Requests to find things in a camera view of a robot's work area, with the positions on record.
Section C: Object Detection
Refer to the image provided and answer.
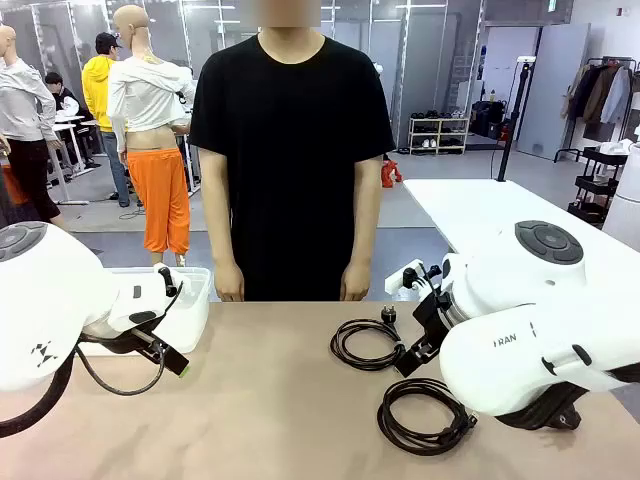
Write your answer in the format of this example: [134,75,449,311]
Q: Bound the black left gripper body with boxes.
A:
[81,324,170,355]

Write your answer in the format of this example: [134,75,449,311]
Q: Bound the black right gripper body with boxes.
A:
[412,291,455,351]

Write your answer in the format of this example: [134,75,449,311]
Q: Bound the black power cable round plug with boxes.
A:
[329,304,407,372]

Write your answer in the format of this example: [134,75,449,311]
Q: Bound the thin black USB cable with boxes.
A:
[376,378,479,457]

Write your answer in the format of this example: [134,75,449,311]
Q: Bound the person's right forearm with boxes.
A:
[203,199,238,267]

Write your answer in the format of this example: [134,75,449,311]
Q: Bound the person's left forearm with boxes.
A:
[344,199,384,267]

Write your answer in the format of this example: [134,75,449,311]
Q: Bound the person's left hand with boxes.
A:
[340,262,373,302]

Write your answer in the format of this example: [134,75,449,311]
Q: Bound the person's right hand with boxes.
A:
[214,261,246,303]

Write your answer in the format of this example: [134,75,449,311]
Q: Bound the clear plastic storage bin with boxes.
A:
[79,266,212,357]

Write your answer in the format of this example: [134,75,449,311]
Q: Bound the white table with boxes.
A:
[402,178,640,282]

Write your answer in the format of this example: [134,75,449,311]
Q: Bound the mannequin with orange trousers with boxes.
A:
[106,4,199,267]

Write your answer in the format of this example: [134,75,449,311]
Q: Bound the orange bag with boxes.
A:
[380,153,404,189]

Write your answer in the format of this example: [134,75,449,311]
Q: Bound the wooden shoe rack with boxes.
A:
[408,109,472,156]

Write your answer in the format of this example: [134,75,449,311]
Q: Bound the black bags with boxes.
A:
[471,99,514,141]

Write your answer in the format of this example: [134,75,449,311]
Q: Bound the black utility cart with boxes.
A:
[567,146,629,227]

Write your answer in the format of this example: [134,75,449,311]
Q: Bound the white cylindrical machine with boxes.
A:
[601,142,640,251]

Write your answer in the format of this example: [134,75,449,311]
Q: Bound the person in black T-shirt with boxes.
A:
[188,0,396,303]

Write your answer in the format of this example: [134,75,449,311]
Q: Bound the black clothes rack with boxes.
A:
[553,55,640,164]

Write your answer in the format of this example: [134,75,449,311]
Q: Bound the white office desk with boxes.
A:
[49,113,102,206]

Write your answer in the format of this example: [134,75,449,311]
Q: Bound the seated person in black jacket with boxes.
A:
[44,72,101,171]

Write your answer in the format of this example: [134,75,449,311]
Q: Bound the grey partition panel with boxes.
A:
[516,23,592,161]

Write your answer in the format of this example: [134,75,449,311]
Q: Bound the person in yellow hoodie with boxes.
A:
[81,32,132,209]

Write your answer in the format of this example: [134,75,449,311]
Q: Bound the mannequin with black trousers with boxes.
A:
[0,24,69,232]

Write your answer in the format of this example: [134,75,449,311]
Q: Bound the brown coat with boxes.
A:
[581,64,619,126]

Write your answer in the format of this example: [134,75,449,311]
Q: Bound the light grey jacket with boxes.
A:
[599,65,634,126]

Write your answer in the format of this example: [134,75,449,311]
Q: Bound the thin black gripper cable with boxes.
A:
[73,343,167,397]

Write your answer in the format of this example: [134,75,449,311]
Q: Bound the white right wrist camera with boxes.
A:
[384,258,427,295]

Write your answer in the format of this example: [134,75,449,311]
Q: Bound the black pole with white camera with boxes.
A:
[496,56,536,183]

